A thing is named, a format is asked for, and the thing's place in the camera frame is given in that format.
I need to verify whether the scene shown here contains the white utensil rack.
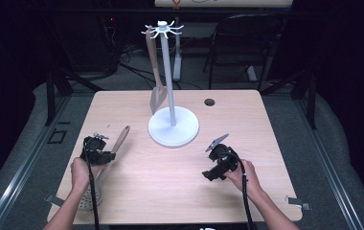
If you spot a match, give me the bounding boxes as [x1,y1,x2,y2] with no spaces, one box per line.
[140,20,200,149]

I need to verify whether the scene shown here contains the black folding chair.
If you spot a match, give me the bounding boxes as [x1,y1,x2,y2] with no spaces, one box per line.
[202,12,284,92]

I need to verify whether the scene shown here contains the dark equipment with red light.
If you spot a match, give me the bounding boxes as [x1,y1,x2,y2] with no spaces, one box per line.
[74,0,121,75]

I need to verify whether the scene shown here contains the grey metal stand foot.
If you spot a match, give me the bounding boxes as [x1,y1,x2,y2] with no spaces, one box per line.
[246,65,259,83]

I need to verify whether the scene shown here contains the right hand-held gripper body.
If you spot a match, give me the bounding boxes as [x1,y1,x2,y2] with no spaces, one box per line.
[204,132,239,175]

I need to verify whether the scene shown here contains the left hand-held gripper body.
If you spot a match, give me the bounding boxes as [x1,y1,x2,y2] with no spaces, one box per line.
[80,131,110,166]

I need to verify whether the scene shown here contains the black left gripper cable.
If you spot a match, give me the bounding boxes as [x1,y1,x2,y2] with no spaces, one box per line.
[82,143,101,230]

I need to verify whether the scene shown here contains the person's left hand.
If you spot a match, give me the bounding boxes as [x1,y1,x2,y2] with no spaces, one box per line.
[70,156,108,195]

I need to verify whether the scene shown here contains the beige solid turner spatula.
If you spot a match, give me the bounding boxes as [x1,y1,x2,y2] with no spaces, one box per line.
[145,25,169,116]

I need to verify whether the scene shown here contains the person's right hand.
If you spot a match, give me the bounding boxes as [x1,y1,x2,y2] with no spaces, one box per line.
[222,158,262,196]

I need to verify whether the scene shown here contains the black metal frame stand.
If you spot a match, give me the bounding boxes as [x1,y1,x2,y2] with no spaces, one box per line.
[44,61,104,127]
[260,68,318,130]

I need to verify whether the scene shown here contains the aluminium floor rail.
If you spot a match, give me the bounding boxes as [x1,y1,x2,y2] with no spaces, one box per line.
[293,99,364,230]
[0,95,71,230]

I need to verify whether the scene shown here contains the beige perforated skimmer spoon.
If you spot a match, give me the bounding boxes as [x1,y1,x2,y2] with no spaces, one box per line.
[77,125,131,212]

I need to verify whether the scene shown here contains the grey tape tab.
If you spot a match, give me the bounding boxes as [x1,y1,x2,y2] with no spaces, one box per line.
[284,195,313,212]
[43,194,66,208]

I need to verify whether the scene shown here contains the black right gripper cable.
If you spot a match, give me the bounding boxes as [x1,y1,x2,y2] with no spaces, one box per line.
[225,152,257,230]

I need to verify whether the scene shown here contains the black floor cable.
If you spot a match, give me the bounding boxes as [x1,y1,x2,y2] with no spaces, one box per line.
[118,60,203,91]

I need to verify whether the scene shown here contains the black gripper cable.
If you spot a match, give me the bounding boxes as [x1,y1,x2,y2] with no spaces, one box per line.
[225,152,257,230]
[82,143,101,230]

